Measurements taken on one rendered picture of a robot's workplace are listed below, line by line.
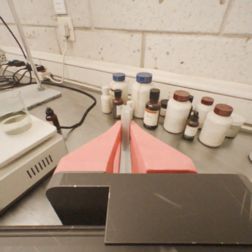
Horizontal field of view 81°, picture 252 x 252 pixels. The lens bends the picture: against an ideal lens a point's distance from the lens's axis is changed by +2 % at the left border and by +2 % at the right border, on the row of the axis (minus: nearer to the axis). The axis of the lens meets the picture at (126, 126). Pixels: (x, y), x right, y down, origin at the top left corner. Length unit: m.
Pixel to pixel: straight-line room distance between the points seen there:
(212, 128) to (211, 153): 0.06
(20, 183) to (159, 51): 0.51
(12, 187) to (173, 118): 0.36
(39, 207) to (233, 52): 0.57
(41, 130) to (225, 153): 0.41
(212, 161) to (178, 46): 0.35
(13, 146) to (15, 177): 0.05
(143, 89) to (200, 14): 0.24
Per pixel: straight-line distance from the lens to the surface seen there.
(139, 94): 0.44
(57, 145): 0.32
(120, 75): 0.49
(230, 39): 0.53
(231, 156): 0.43
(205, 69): 0.54
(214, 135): 0.41
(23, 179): 0.32
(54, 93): 0.68
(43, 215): 0.31
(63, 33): 0.79
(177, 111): 0.40
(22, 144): 0.30
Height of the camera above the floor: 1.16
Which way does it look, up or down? 36 degrees down
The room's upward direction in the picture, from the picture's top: straight up
